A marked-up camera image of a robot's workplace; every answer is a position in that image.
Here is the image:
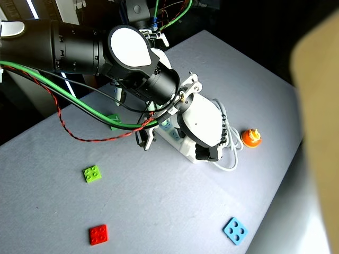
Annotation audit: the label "red black twisted wire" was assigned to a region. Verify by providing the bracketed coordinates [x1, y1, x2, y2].
[4, 65, 157, 143]

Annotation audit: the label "blue four-hole block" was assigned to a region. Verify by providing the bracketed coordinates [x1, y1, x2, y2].
[222, 216, 249, 246]

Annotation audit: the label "red four-stud toy brick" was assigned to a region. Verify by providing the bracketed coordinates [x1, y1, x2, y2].
[88, 224, 110, 246]

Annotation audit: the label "black cable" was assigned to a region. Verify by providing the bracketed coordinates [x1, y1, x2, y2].
[0, 65, 159, 132]

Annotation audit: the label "tan blurred board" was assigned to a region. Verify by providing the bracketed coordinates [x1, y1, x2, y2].
[290, 9, 339, 254]

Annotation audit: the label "orange toy cake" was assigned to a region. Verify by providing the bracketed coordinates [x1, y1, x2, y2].
[240, 128, 263, 149]

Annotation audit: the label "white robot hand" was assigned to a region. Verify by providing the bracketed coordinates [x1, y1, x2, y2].
[176, 94, 229, 162]
[114, 47, 173, 128]

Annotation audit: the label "grey upright panel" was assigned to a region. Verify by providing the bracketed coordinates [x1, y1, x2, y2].
[5, 70, 61, 117]

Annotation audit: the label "green four-stud toy brick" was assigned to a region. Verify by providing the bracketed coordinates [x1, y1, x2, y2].
[82, 165, 103, 184]

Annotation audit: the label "green cube number 7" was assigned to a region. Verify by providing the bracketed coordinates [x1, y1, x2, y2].
[107, 114, 123, 132]

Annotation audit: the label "white power strip blue sockets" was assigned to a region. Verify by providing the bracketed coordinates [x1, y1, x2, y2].
[155, 120, 212, 164]

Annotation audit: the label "grey table cloth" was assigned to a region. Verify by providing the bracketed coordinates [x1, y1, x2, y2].
[0, 29, 308, 254]

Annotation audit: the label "white light strip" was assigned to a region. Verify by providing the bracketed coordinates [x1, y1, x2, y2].
[25, 0, 78, 103]

